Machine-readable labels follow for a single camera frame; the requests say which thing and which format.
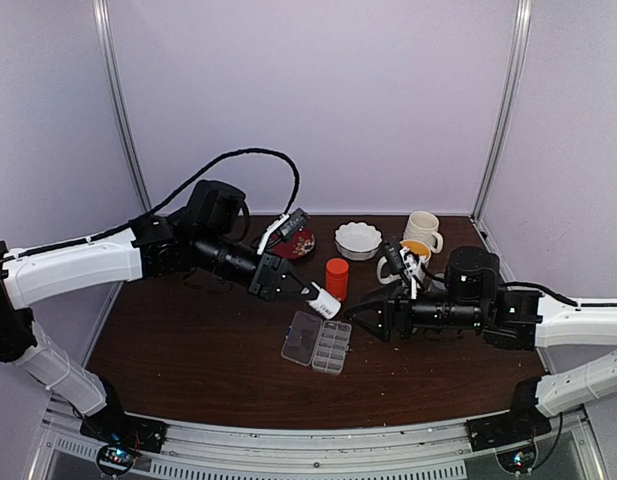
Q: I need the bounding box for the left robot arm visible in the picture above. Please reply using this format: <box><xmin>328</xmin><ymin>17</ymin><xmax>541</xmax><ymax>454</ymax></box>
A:
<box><xmin>0</xmin><ymin>180</ymin><xmax>337</xmax><ymax>444</ymax></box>

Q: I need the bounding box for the aluminium front rail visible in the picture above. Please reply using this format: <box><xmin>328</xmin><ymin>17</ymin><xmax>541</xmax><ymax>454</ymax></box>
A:
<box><xmin>30</xmin><ymin>399</ymin><xmax>604</xmax><ymax>480</ymax></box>

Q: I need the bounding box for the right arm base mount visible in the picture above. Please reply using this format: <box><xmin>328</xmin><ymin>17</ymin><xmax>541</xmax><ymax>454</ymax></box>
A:
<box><xmin>466</xmin><ymin>412</ymin><xmax>552</xmax><ymax>452</ymax></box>

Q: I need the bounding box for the cream ribbed mug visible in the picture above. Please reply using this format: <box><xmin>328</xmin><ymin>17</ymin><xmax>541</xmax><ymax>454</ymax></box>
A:
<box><xmin>402</xmin><ymin>211</ymin><xmax>444</xmax><ymax>254</ymax></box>

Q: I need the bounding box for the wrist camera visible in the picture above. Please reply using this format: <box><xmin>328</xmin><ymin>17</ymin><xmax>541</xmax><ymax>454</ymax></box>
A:
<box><xmin>382</xmin><ymin>242</ymin><xmax>422</xmax><ymax>300</ymax></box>
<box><xmin>256</xmin><ymin>208</ymin><xmax>309</xmax><ymax>255</ymax></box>

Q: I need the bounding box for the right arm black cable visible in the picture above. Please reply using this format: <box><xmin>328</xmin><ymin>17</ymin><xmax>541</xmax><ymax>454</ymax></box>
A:
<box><xmin>502</xmin><ymin>282</ymin><xmax>617</xmax><ymax>309</ymax></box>

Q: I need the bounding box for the clear pill organizer box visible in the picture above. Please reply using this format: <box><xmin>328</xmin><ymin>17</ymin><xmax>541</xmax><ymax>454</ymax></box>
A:
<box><xmin>281</xmin><ymin>311</ymin><xmax>352</xmax><ymax>375</ymax></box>

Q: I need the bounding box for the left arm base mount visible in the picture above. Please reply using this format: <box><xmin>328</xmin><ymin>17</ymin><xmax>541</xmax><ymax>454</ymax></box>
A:
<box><xmin>79</xmin><ymin>415</ymin><xmax>167</xmax><ymax>453</ymax></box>

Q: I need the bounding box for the small white pill bottle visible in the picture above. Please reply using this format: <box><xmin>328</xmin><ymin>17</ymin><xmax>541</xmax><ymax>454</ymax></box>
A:
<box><xmin>303</xmin><ymin>282</ymin><xmax>341</xmax><ymax>320</ymax></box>

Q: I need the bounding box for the yellow inside patterned mug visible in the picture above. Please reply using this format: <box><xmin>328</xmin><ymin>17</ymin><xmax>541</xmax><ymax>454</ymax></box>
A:
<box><xmin>376</xmin><ymin>240</ymin><xmax>432</xmax><ymax>292</ymax></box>

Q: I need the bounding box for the right circuit board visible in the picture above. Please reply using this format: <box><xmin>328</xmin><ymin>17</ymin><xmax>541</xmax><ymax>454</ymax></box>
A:
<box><xmin>496</xmin><ymin>443</ymin><xmax>538</xmax><ymax>475</ymax></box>

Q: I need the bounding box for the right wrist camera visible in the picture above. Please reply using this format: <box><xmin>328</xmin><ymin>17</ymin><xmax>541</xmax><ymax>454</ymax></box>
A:
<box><xmin>382</xmin><ymin>242</ymin><xmax>422</xmax><ymax>300</ymax></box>

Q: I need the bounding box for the circuit board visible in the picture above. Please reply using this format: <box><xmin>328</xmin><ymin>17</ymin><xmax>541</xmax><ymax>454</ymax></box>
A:
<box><xmin>95</xmin><ymin>444</ymin><xmax>140</xmax><ymax>476</ymax></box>
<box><xmin>496</xmin><ymin>443</ymin><xmax>538</xmax><ymax>475</ymax></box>

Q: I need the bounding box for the white fluted bowl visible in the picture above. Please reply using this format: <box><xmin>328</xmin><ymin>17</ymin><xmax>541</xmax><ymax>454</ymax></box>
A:
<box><xmin>334</xmin><ymin>222</ymin><xmax>382</xmax><ymax>261</ymax></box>

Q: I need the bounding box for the aluminium frame post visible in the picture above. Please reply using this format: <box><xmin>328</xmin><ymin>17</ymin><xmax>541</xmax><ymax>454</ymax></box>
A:
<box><xmin>471</xmin><ymin>0</ymin><xmax>533</xmax><ymax>223</ymax></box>
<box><xmin>92</xmin><ymin>0</ymin><xmax>152</xmax><ymax>213</ymax></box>

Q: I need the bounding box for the red patterned plate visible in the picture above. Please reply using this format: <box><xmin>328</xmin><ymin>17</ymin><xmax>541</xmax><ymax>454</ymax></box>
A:
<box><xmin>266</xmin><ymin>227</ymin><xmax>316</xmax><ymax>261</ymax></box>

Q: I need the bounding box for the left aluminium frame post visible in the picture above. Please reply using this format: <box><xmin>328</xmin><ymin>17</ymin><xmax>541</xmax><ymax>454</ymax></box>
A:
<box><xmin>92</xmin><ymin>0</ymin><xmax>152</xmax><ymax>213</ymax></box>

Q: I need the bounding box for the right aluminium frame post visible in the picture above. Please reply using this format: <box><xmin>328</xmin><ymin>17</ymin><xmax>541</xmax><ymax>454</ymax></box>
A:
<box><xmin>471</xmin><ymin>0</ymin><xmax>533</xmax><ymax>223</ymax></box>

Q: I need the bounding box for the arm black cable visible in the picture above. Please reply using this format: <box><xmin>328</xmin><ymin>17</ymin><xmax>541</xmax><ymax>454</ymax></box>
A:
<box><xmin>87</xmin><ymin>147</ymin><xmax>302</xmax><ymax>246</ymax></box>
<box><xmin>502</xmin><ymin>282</ymin><xmax>617</xmax><ymax>309</ymax></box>

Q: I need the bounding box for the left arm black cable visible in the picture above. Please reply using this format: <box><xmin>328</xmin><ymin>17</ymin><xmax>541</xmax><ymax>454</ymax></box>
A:
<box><xmin>87</xmin><ymin>147</ymin><xmax>302</xmax><ymax>246</ymax></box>

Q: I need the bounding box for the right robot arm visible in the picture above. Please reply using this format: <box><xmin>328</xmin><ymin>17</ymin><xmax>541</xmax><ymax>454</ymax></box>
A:
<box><xmin>344</xmin><ymin>244</ymin><xmax>617</xmax><ymax>442</ymax></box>

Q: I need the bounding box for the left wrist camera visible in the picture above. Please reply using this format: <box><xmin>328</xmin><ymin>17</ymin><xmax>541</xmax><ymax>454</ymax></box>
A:
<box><xmin>256</xmin><ymin>208</ymin><xmax>309</xmax><ymax>255</ymax></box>

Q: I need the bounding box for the orange pill bottle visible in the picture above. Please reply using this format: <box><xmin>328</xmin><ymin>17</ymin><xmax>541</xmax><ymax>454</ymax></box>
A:
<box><xmin>326</xmin><ymin>258</ymin><xmax>350</xmax><ymax>302</ymax></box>

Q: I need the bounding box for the left circuit board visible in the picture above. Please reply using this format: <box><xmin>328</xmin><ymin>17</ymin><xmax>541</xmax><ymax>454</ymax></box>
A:
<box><xmin>95</xmin><ymin>444</ymin><xmax>140</xmax><ymax>476</ymax></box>

